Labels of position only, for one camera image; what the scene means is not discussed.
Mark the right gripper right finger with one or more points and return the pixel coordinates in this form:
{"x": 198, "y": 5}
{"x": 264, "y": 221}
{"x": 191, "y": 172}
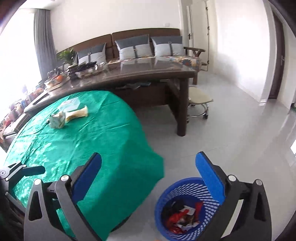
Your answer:
{"x": 243, "y": 212}

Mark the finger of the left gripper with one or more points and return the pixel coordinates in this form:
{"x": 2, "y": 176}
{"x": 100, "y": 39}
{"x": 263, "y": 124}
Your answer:
{"x": 13, "y": 173}

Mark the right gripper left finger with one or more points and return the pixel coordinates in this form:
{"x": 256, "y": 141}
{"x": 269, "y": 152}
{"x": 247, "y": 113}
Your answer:
{"x": 52, "y": 211}

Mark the red snack packet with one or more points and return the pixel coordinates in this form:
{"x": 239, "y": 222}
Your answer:
{"x": 198, "y": 207}

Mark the white green snack bag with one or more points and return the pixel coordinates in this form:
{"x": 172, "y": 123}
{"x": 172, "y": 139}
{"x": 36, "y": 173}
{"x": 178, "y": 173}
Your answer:
{"x": 57, "y": 121}

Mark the yellow cracker packet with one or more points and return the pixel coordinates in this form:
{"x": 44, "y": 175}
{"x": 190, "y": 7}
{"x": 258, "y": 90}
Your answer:
{"x": 76, "y": 114}

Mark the blue plastic trash basket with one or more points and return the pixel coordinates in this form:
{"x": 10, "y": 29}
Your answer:
{"x": 174, "y": 211}

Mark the green tablecloth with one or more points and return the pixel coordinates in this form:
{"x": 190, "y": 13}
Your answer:
{"x": 130, "y": 168}

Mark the clear plastic tissue box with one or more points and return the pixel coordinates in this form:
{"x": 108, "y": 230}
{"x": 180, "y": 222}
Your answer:
{"x": 69, "y": 105}

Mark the glass fruit tray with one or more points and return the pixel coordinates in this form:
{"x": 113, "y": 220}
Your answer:
{"x": 85, "y": 70}

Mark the grey curtain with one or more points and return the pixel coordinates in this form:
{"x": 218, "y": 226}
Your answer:
{"x": 44, "y": 42}

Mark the potted green plant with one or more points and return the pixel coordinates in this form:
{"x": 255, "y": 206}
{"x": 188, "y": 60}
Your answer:
{"x": 67, "y": 61}

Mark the beige round stool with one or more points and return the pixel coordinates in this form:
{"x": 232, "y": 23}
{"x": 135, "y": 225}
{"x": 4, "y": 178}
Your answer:
{"x": 198, "y": 97}

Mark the grey white cushion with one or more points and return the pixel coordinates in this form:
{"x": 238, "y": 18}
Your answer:
{"x": 134, "y": 47}
{"x": 168, "y": 46}
{"x": 94, "y": 54}

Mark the dark wooden coffee table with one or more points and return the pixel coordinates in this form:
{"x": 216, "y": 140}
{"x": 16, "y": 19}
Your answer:
{"x": 154, "y": 82}

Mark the brown wooden sofa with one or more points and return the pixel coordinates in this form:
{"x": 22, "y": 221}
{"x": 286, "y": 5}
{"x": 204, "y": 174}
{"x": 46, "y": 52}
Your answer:
{"x": 191, "y": 58}

